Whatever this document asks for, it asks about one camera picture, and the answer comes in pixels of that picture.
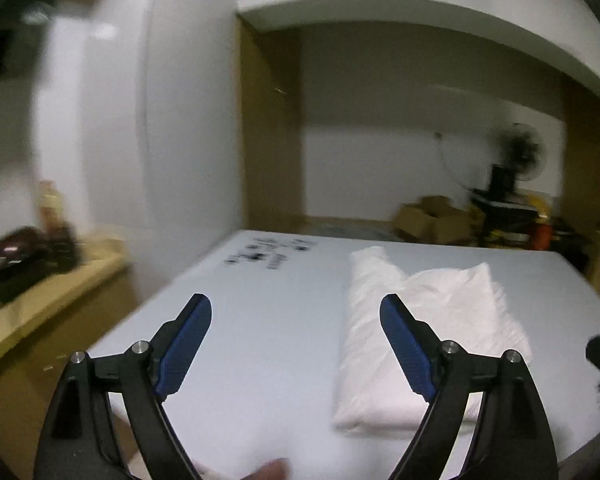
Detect black stand under fan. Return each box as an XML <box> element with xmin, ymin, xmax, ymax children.
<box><xmin>472</xmin><ymin>164</ymin><xmax>538</xmax><ymax>223</ymax></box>

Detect black electric fan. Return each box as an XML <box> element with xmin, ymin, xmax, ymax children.
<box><xmin>494</xmin><ymin>122</ymin><xmax>549</xmax><ymax>184</ymax></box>

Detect brown bottle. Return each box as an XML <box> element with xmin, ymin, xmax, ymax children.
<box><xmin>37</xmin><ymin>180</ymin><xmax>77</xmax><ymax>263</ymax></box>

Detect white puffer jacket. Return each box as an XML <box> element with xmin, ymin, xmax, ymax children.
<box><xmin>332</xmin><ymin>246</ymin><xmax>533</xmax><ymax>431</ymax></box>

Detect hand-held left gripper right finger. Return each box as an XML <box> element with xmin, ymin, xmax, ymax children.
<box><xmin>378</xmin><ymin>293</ymin><xmax>557</xmax><ymax>480</ymax></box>

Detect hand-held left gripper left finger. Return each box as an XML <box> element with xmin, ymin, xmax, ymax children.
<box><xmin>34</xmin><ymin>293</ymin><xmax>213</xmax><ymax>480</ymax></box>

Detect black wall cable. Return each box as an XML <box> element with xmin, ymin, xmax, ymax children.
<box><xmin>434</xmin><ymin>132</ymin><xmax>477</xmax><ymax>194</ymax></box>

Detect yellow plastic object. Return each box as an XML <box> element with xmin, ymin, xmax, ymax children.
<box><xmin>530</xmin><ymin>194</ymin><xmax>552</xmax><ymax>221</ymax></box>

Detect wooden side counter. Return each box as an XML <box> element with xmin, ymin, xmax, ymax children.
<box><xmin>0</xmin><ymin>247</ymin><xmax>137</xmax><ymax>466</ymax></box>

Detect cardboard boxes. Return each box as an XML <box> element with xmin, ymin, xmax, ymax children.
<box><xmin>392</xmin><ymin>195</ymin><xmax>485</xmax><ymax>246</ymax></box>

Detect dark red helmet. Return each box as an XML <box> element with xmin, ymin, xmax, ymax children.
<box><xmin>0</xmin><ymin>226</ymin><xmax>52</xmax><ymax>275</ymax></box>

